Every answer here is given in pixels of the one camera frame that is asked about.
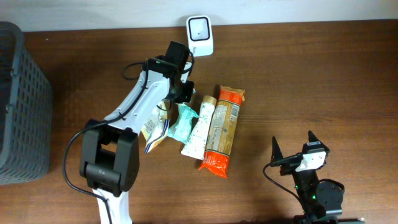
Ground mint green snack packet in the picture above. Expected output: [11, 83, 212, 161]
[167, 103, 199, 144]

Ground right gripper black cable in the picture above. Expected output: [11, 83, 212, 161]
[262, 154, 312, 218]

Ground grey plastic mesh basket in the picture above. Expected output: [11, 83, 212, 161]
[1, 22, 53, 185]

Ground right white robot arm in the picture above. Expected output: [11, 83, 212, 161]
[266, 131, 345, 223]

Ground white tube with tan cap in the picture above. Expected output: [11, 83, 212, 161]
[181, 95, 217, 160]

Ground yellow white snack bag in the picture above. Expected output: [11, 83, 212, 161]
[141, 101, 170, 154]

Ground orange long cracker package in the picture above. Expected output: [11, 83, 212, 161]
[200, 86, 245, 178]

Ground white barcode scanner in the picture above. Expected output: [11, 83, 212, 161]
[186, 15, 214, 57]

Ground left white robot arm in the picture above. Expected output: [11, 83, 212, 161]
[80, 41, 194, 223]

